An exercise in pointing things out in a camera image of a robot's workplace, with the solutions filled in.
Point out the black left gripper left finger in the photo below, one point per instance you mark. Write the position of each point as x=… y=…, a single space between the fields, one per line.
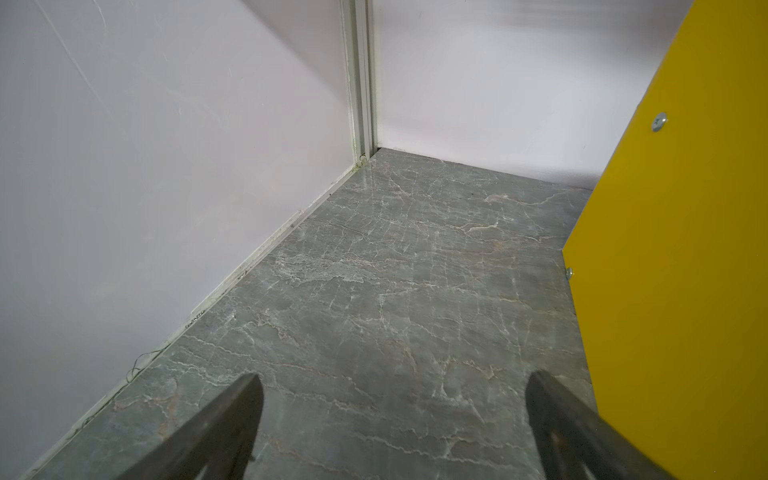
x=217 y=443

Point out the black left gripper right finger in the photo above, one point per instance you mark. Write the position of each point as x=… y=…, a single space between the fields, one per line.
x=574 y=442

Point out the yellow pink blue bookshelf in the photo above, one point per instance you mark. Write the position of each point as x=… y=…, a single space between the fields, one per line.
x=669 y=256

